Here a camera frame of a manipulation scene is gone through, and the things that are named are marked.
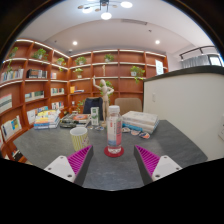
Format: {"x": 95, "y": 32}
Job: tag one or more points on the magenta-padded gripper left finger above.
{"x": 58, "y": 166}

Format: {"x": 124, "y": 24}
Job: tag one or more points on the clear plastic drink bottle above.
{"x": 114, "y": 131}

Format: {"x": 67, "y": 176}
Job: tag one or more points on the white counter with dark top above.
{"x": 181, "y": 113}

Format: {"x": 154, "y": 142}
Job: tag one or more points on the wooden artist mannequin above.
{"x": 105, "y": 96}

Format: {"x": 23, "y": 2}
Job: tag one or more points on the yellow striped white mug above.
{"x": 79, "y": 138}

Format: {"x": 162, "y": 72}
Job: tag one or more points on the dark flat book stack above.
{"x": 75, "y": 120}

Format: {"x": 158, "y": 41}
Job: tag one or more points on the recessed ceiling spotlight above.
{"x": 157, "y": 42}
{"x": 75, "y": 43}

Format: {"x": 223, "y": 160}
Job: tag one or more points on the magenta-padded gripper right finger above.
{"x": 165, "y": 166}

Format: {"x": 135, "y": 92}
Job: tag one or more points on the colourful book stack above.
{"x": 46, "y": 120}

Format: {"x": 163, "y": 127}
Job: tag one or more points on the branched ceiling lamp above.
{"x": 106, "y": 15}

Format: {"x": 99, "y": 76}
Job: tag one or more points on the grey curtain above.
{"x": 196, "y": 61}

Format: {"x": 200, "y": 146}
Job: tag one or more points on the dark blue chair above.
{"x": 92, "y": 105}

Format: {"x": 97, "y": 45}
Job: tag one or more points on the window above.
{"x": 216, "y": 60}

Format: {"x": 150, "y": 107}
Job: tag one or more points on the small upright green-white carton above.
{"x": 95, "y": 115}

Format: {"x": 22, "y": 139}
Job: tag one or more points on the small round printed badge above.
{"x": 135, "y": 132}
{"x": 126, "y": 130}
{"x": 144, "y": 135}

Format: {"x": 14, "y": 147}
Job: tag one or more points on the wooden wall shelf unit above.
{"x": 120, "y": 85}

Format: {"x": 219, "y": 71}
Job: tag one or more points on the flat round red coaster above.
{"x": 114, "y": 155}

